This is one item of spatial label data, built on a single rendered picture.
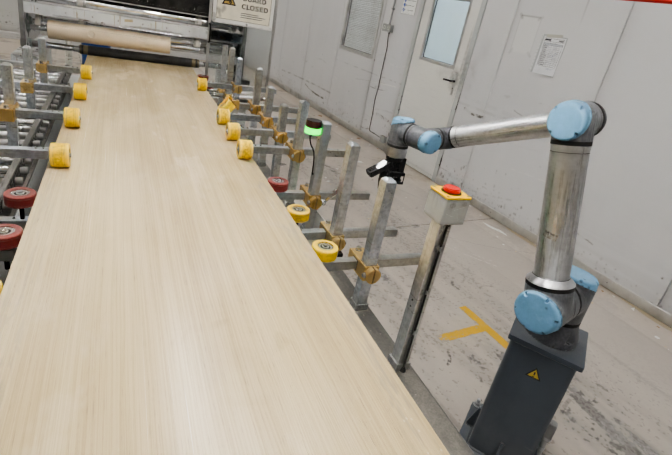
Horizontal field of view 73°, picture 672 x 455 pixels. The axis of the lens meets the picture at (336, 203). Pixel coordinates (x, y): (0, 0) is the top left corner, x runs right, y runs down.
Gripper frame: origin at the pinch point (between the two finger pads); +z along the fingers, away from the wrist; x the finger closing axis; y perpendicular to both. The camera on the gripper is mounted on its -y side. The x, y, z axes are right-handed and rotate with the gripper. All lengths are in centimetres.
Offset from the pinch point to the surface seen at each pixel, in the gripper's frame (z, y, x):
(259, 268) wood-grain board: -8, -70, -59
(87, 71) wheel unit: -13, -120, 146
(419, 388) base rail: 12, -33, -89
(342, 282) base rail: 12, -34, -41
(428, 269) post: -20, -35, -82
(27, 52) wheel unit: -27, -142, 104
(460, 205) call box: -38, -33, -83
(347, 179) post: -22, -34, -31
